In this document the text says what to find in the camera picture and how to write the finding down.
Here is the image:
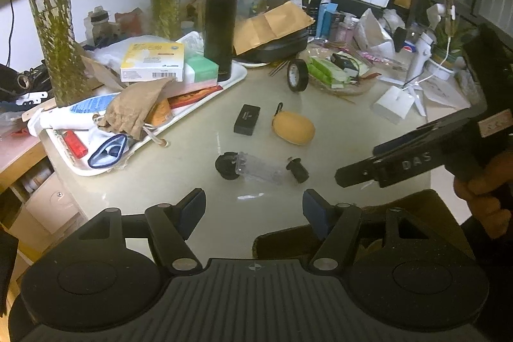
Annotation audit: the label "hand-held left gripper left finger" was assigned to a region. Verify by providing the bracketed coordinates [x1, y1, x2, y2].
[76, 188, 206, 274]

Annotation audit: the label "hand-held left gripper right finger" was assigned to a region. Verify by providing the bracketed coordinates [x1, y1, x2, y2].
[302, 188, 435, 274]

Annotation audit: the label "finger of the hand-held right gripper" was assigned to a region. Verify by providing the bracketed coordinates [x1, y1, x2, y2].
[334, 160, 382, 188]

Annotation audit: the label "brown cardboard box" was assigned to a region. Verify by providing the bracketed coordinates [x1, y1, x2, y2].
[252, 189, 475, 260]

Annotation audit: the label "clear plastic case black caps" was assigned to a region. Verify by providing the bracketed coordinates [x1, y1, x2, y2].
[215, 152, 310, 184]

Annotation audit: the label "black tape roll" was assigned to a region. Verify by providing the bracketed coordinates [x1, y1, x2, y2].
[286, 59, 309, 93]

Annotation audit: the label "person's right hand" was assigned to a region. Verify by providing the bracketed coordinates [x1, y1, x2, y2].
[454, 152, 513, 238]

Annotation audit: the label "loose paper sheets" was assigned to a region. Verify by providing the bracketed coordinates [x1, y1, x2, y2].
[417, 78, 471, 110]

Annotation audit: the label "white square box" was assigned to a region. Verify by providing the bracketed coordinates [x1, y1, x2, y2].
[371, 86, 417, 124]

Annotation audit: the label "yellow egg-shaped pouch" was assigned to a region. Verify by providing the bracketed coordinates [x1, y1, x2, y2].
[271, 102, 316, 146]

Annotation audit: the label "clear plastic tray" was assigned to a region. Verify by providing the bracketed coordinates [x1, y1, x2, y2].
[307, 47, 379, 94]

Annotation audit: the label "white tripod stand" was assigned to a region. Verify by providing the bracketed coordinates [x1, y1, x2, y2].
[403, 31, 435, 116]

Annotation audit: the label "potted green plant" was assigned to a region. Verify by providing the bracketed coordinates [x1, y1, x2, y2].
[427, 0, 477, 80]

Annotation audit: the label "orange packet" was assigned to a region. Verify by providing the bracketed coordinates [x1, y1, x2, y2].
[150, 97, 174, 126]

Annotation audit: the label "green wet wipes packet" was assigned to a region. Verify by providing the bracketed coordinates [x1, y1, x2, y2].
[308, 57, 349, 88]

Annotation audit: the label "small black printed box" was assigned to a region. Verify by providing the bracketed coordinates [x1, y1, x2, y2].
[331, 53, 359, 78]

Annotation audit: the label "red snack packet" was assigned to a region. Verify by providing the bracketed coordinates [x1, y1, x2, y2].
[168, 86, 223, 108]

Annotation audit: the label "brown paper pouch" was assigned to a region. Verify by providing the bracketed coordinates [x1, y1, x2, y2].
[98, 78, 175, 148]

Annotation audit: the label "red lighter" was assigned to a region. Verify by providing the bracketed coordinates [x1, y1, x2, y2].
[62, 129, 89, 158]

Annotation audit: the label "white drawer cabinet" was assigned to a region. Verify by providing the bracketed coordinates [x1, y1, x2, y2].
[24, 162, 87, 234]

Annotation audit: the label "crumpled white plastic bag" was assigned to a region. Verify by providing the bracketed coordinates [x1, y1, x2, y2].
[355, 7, 395, 54]

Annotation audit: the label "green tissue pack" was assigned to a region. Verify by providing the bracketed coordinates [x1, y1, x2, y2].
[184, 55, 220, 83]

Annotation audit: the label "white tray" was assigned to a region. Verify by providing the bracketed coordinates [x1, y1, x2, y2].
[40, 62, 248, 178]

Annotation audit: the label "pink bottle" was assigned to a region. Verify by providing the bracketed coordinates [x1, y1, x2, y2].
[334, 15, 359, 44]

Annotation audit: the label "white blue printed packet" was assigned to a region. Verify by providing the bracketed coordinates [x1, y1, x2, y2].
[68, 91, 121, 114]

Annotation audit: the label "black hard case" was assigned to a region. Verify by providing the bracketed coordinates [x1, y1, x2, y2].
[240, 30, 309, 64]

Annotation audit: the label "white plate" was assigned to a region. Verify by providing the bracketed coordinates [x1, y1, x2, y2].
[234, 59, 273, 69]

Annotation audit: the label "yellow medicine box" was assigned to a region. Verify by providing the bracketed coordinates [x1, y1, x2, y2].
[120, 42, 186, 83]

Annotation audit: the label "blue carton box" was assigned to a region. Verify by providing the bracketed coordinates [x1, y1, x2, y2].
[316, 3, 342, 40]

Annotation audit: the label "white tube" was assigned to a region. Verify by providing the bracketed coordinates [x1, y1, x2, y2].
[30, 107, 101, 138]

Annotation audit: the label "clear tissue packet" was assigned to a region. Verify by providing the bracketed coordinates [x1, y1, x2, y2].
[180, 31, 205, 58]

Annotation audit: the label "brown paper envelope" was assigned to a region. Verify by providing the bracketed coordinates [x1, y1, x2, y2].
[232, 1, 315, 56]

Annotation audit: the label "black thermos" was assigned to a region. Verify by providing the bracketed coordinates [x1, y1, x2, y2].
[204, 0, 238, 83]

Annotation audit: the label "wooden shelf unit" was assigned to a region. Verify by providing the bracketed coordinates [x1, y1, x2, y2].
[0, 134, 49, 192]

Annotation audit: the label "brown leather pouch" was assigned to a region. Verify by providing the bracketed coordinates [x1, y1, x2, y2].
[114, 7, 145, 36]

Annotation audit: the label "small clear bottle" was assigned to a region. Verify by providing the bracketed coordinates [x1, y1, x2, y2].
[84, 5, 111, 46]

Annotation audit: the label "tall glass vase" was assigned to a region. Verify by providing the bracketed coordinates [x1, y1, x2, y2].
[22, 0, 91, 106]

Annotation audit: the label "white charging cable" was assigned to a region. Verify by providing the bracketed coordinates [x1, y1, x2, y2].
[440, 5, 458, 66]

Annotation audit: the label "striped ribbon cable strip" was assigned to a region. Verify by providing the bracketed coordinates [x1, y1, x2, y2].
[268, 59, 289, 76]

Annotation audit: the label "black wall cable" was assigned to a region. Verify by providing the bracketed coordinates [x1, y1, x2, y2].
[7, 0, 17, 66]

